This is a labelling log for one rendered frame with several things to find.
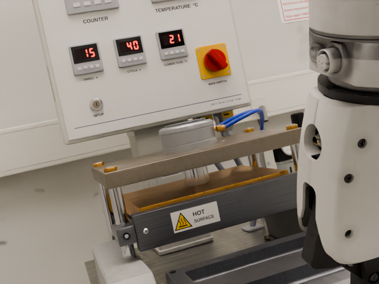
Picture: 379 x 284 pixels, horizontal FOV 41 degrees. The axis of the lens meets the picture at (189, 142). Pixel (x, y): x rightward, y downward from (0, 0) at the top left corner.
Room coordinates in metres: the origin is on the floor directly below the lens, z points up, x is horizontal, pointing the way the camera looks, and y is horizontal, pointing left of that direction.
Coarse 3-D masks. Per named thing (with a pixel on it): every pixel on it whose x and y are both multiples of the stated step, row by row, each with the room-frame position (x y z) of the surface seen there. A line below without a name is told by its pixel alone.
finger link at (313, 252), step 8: (312, 208) 0.31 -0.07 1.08; (312, 216) 0.31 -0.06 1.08; (312, 224) 0.31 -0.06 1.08; (312, 232) 0.31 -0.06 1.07; (312, 240) 0.31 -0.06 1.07; (320, 240) 0.30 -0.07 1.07; (304, 248) 0.31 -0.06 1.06; (312, 248) 0.30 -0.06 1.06; (320, 248) 0.30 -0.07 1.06; (304, 256) 0.31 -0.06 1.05; (312, 256) 0.30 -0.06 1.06; (320, 256) 0.31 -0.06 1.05; (328, 256) 0.31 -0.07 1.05; (312, 264) 0.31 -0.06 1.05; (320, 264) 0.31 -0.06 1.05; (328, 264) 0.31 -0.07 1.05; (336, 264) 0.31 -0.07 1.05
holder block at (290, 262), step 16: (288, 240) 0.56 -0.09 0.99; (304, 240) 0.57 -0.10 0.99; (224, 256) 0.55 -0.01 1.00; (240, 256) 0.54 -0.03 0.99; (256, 256) 0.55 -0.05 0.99; (272, 256) 0.55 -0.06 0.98; (288, 256) 0.50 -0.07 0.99; (176, 272) 0.53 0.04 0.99; (192, 272) 0.53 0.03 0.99; (208, 272) 0.53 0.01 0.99; (224, 272) 0.54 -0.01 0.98; (240, 272) 0.49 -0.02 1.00; (256, 272) 0.48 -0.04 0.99; (272, 272) 0.47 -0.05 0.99; (288, 272) 0.47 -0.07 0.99; (304, 272) 0.47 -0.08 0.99; (320, 272) 0.47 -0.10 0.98; (336, 272) 0.47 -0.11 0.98
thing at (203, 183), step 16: (192, 176) 0.70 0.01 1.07; (208, 176) 0.71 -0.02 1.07; (224, 176) 0.73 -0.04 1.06; (240, 176) 0.69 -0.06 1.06; (256, 176) 0.66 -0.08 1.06; (272, 176) 0.66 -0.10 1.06; (144, 192) 0.74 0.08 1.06; (160, 192) 0.70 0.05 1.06; (176, 192) 0.67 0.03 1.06; (192, 192) 0.64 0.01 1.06; (208, 192) 0.63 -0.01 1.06; (128, 208) 0.71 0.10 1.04; (144, 208) 0.61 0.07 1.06
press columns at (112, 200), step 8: (296, 144) 0.67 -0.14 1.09; (296, 152) 0.67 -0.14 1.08; (256, 160) 0.82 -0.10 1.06; (296, 160) 0.67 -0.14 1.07; (296, 168) 0.67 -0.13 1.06; (104, 192) 0.75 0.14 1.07; (112, 192) 0.60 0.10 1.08; (120, 192) 0.61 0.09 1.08; (104, 200) 0.75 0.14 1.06; (112, 200) 0.61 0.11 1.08; (120, 200) 0.61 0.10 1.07; (104, 208) 0.75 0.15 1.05; (112, 208) 0.75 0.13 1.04; (120, 208) 0.60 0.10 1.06; (112, 216) 0.75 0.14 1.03; (120, 216) 0.60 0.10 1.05; (112, 224) 0.75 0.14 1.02; (120, 224) 0.60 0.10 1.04; (264, 224) 0.82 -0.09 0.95; (112, 232) 0.75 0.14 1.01; (128, 248) 0.60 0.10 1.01; (128, 256) 0.60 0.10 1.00
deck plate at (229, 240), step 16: (240, 224) 0.96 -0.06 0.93; (224, 240) 0.87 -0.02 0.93; (240, 240) 0.85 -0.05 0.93; (256, 240) 0.83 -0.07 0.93; (144, 256) 0.87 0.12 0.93; (160, 256) 0.85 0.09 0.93; (176, 256) 0.83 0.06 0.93; (192, 256) 0.81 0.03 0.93; (208, 256) 0.79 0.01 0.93; (96, 272) 0.84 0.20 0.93; (160, 272) 0.76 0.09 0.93
